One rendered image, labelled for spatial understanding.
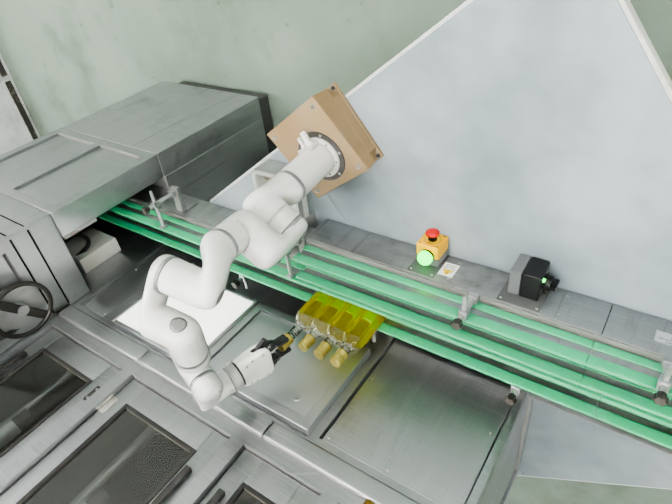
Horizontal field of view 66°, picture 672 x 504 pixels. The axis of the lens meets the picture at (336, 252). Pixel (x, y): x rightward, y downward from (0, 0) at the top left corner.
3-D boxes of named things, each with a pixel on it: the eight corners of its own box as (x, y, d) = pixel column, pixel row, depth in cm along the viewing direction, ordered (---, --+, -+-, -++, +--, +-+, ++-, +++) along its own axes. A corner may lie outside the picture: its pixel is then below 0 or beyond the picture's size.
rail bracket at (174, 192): (191, 204, 215) (149, 233, 201) (179, 169, 205) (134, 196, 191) (199, 207, 213) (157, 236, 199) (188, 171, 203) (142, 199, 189)
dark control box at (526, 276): (517, 274, 144) (506, 292, 139) (520, 251, 140) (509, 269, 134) (547, 283, 140) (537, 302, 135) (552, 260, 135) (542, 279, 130)
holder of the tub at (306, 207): (282, 224, 193) (268, 235, 188) (268, 158, 177) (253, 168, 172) (319, 236, 185) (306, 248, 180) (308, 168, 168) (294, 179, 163)
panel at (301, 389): (181, 272, 211) (112, 325, 190) (179, 266, 209) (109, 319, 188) (371, 354, 166) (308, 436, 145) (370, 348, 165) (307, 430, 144)
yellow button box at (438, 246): (427, 247, 158) (416, 261, 153) (427, 227, 153) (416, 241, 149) (448, 254, 155) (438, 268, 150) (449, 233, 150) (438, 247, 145)
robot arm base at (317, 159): (290, 134, 150) (257, 162, 141) (319, 121, 140) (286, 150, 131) (318, 179, 155) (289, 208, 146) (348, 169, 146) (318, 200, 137)
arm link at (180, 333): (233, 318, 128) (183, 295, 131) (219, 267, 111) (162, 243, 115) (194, 373, 119) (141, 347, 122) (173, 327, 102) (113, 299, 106)
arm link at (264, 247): (216, 219, 115) (271, 267, 115) (270, 179, 133) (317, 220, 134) (201, 245, 121) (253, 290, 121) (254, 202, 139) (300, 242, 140)
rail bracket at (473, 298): (468, 296, 142) (447, 327, 134) (469, 275, 138) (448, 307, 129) (482, 300, 140) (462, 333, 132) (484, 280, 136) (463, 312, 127)
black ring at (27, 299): (56, 309, 197) (3, 346, 184) (30, 266, 184) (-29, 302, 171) (63, 313, 195) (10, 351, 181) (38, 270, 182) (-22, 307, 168)
